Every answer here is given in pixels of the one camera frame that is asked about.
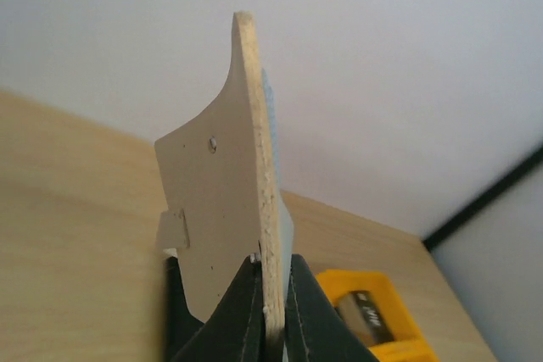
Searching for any dark blue card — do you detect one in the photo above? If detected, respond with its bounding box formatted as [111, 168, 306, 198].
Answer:
[334, 290, 396, 347]

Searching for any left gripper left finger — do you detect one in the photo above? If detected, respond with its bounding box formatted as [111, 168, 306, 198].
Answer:
[170, 257, 264, 361]

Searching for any black aluminium frame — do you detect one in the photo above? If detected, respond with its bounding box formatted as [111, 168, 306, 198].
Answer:
[422, 142, 542, 252]

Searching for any yellow bin back right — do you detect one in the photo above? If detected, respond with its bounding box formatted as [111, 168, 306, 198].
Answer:
[316, 270, 439, 362]

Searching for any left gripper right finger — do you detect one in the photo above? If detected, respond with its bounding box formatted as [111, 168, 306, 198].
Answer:
[285, 254, 377, 362]

